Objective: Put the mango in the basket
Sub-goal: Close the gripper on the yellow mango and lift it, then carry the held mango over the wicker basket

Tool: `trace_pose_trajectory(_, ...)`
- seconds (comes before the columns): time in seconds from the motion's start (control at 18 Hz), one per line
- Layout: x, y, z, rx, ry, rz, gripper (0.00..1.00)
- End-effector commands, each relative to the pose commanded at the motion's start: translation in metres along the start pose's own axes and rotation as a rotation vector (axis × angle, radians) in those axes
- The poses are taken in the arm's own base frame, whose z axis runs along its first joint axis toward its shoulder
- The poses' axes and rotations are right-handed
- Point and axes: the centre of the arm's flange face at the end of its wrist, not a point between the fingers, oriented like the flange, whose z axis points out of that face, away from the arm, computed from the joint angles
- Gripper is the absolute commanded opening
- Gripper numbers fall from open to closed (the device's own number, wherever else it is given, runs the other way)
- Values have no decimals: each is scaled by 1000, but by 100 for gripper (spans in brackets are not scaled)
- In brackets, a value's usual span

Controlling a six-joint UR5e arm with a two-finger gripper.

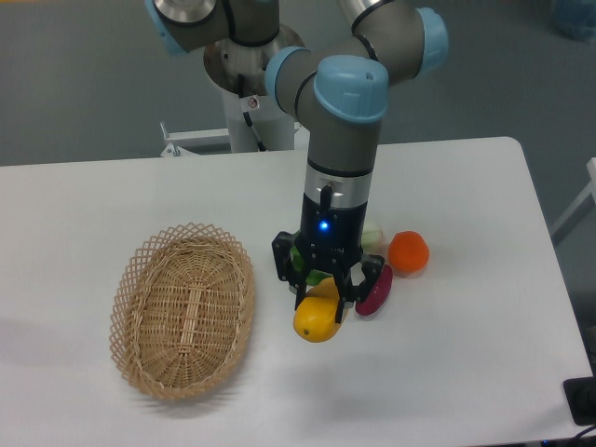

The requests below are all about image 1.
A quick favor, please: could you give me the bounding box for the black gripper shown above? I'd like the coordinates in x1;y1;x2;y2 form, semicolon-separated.
272;195;385;324

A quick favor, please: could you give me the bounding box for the yellow mango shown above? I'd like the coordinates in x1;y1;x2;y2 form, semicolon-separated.
292;278;348;343

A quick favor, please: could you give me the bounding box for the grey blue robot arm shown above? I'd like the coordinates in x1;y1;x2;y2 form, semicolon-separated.
145;1;449;318

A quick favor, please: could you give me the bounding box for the woven wicker basket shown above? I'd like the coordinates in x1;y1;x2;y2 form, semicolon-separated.
109;223;255;400

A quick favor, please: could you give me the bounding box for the green bok choy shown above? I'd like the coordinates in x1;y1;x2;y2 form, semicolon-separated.
291;220;384;287

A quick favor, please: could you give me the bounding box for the purple sweet potato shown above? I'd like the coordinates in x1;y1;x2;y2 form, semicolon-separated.
355;265;393;317

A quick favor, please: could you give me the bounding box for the orange tangerine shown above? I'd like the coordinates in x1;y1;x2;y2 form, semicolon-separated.
387;231;430;273

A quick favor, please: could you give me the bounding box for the white furniture leg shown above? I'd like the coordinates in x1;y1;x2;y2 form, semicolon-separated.
549;157;595;246

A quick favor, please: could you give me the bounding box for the black device at table edge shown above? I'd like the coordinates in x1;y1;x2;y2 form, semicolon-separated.
562;377;595;426

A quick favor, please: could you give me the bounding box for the blue object in corner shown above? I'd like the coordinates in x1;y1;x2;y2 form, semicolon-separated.
551;0;595;43

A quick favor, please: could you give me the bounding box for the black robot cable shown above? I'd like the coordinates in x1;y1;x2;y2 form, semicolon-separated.
237;73;268;153

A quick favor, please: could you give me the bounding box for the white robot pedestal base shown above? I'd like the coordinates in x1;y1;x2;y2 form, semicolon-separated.
160;24;304;156

